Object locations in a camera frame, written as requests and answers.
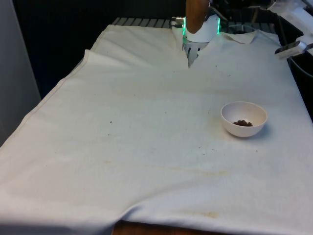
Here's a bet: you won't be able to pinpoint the white bowl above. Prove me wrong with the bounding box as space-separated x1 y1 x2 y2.
221 101 268 139

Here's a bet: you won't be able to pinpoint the coffee beans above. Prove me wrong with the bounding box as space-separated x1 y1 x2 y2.
231 118 254 128

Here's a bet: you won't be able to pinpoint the brown cup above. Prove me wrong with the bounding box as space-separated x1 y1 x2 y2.
185 0 209 34

